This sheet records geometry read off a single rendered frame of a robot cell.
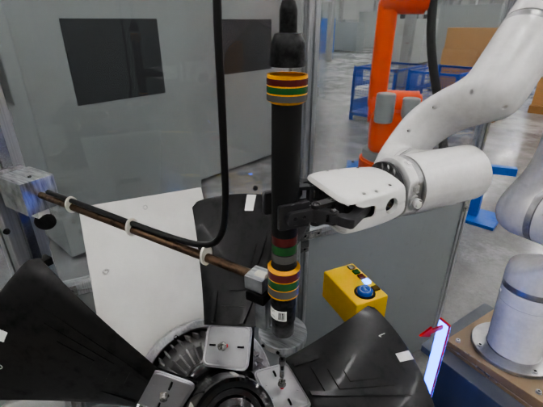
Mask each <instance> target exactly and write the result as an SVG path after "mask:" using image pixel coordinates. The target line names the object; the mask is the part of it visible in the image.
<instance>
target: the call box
mask: <svg viewBox="0 0 543 407"><path fill-rule="evenodd" d="M352 265H353V266H354V267H355V268H356V269H358V268H357V267H356V266H355V265H354V264H352ZM347 266H348V265H347ZM347 266H341V267H338V268H335V269H332V270H328V271H325V272H324V280H323V290H322V296H323V297H324V298H325V299H326V301H327V302H328V303H329V304H330V306H331V307H332V308H333V309H334V310H335V311H336V312H337V313H338V314H339V315H340V316H341V318H342V319H343V320H344V321H347V320H348V319H350V318H351V317H353V316H354V315H356V314H357V313H358V312H359V311H361V310H362V309H364V308H365V307H367V306H371V307H374V308H375V309H376V310H377V311H378V312H379V313H380V314H381V315H382V316H383V317H385V309H386V304H387V299H388V296H387V294H385V293H384V292H383V291H382V290H381V289H380V290H379V291H376V292H375V291H374V290H373V295H372V296H370V297H363V296H360V295H359V294H358V293H357V288H358V287H359V286H360V285H366V284H365V283H363V282H362V279H359V278H358V277H357V275H355V274H354V273H353V272H352V270H349V269H348V268H347ZM358 270H359V269H358ZM359 271H360V273H361V274H363V275H365V274H364V273H363V272H362V271H361V270H359ZM365 276H366V275H365ZM367 278H368V277H367V276H366V279H367ZM368 279H369V280H370V281H371V283H369V284H367V285H368V286H370V287H371V286H373V285H376V284H375V283H374V282H373V281H372V280H371V279H370V278H368Z"/></svg>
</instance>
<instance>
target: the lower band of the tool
mask: <svg viewBox="0 0 543 407"><path fill-rule="evenodd" d="M271 262H272V261H270V262H269V263H268V264H267V268H268V270H269V271H270V272H271V273H272V274H274V275H278V276H290V275H295V274H296V273H297V272H298V271H299V270H300V268H301V266H300V263H299V262H298V261H297V267H296V268H295V269H294V270H292V271H285V272H283V271H277V270H275V269H273V268H272V266H271ZM268 294H269V293H268ZM269 296H270V297H271V298H273V299H275V300H279V299H276V298H274V297H272V296H271V295H270V294H269ZM297 296H298V295H297ZM297 296H295V297H294V298H296V297H297ZM294 298H292V299H289V300H293V299H294ZM289 300H279V301H289Z"/></svg>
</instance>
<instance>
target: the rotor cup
mask: <svg viewBox="0 0 543 407"><path fill-rule="evenodd" d="M230 371H234V372H235V373H237V374H238V376H234V375H232V374H231V373H229V372H230ZM253 376H254V374H253V373H252V372H251V371H236V370H230V369H223V368H215V367H206V366H205V365H204V364H203V362H202V363H199V364H198V365H196V366H195V367H193V368H192V369H191V370H190V371H189V372H188V373H187V374H186V375H185V377H187V378H190V379H193V380H197V384H196V386H195V389H194V390H193V392H192V394H191V395H190V396H189V397H188V399H187V401H186V402H185V404H184V406H183V407H188V406H189V405H190V402H191V403H192V404H193V406H194V407H274V405H273V403H272V399H271V398H270V396H269V394H268V392H267V391H266V389H265V388H264V387H263V386H262V385H261V384H260V383H258V382H257V381H255V380H254V379H253Z"/></svg>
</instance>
